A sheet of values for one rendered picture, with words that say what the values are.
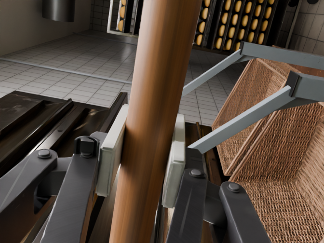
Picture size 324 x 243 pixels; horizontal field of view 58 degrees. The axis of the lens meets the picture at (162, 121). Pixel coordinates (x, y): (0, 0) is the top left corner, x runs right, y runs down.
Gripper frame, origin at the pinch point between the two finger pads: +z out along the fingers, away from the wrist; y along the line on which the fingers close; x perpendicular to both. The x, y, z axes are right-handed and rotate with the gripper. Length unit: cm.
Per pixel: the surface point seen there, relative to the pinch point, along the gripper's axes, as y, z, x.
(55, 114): -52, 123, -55
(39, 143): -49, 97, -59
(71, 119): -46, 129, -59
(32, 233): -23, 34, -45
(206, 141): 11.1, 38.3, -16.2
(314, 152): 60, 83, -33
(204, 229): 22, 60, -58
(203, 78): 14, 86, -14
